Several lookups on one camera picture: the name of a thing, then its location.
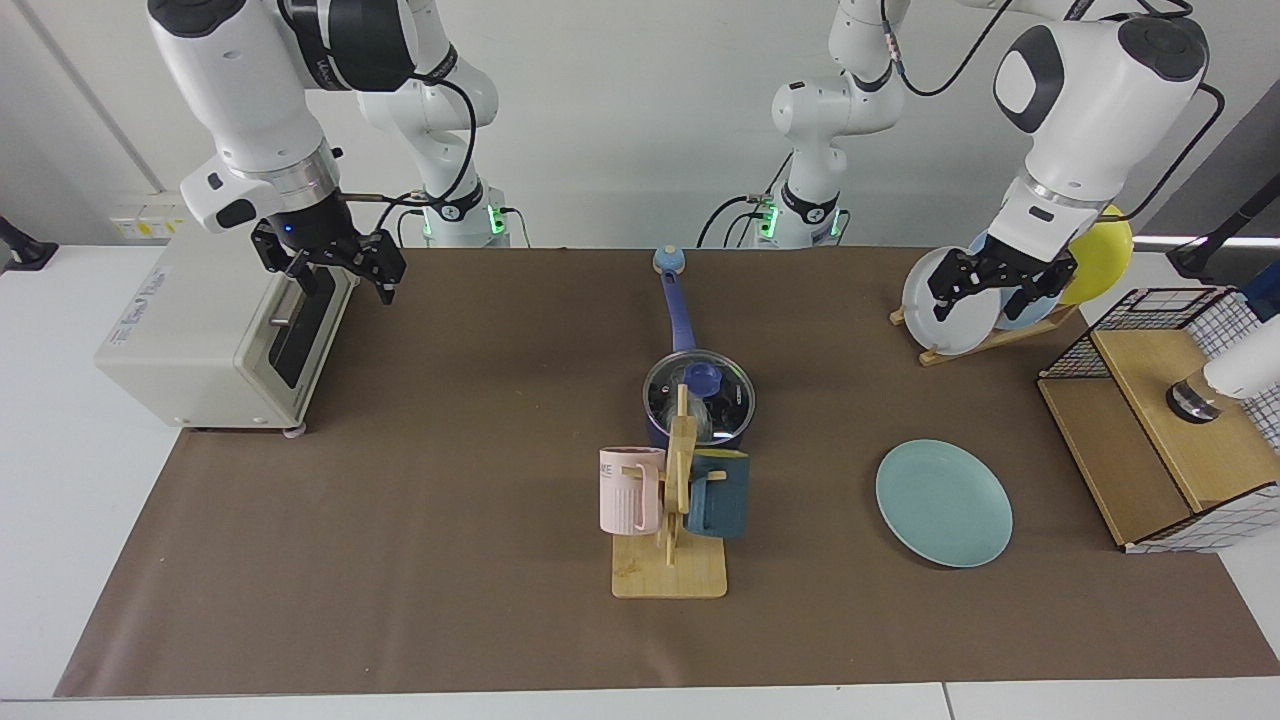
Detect glass lid with blue knob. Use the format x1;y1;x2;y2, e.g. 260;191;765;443
643;349;757;444

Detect light blue plate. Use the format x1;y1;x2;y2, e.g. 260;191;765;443
965;232;1061;332

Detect white plate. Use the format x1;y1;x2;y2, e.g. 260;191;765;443
902;247;1002;357

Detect wooden plate rack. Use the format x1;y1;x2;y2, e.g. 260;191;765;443
889;304;1082;367

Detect yellow plate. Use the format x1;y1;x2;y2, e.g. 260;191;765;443
1057;205;1135;307

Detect teal green plate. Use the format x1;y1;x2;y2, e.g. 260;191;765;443
875;439;1014;569

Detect pale toaster oven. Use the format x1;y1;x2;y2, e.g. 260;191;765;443
95;190;363;438

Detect black stand pole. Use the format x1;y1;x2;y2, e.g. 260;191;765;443
1166;172;1280;284

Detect brown table cloth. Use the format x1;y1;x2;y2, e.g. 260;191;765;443
55;247;1280;698

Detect black stand base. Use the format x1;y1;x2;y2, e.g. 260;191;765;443
0;215;59;272

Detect dark teal mug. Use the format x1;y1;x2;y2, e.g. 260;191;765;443
685;448;751;540

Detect pink mug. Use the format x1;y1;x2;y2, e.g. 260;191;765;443
598;446;668;536

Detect wooden cup stand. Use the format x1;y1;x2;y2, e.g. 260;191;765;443
611;383;729;600

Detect black base cable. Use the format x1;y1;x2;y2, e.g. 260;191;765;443
696;193;772;249
368;192;430;248

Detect white wall outlet strip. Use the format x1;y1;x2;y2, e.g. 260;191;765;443
108;190;201;241

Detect wire basket with wooden floor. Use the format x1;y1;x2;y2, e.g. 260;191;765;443
1037;287;1280;554

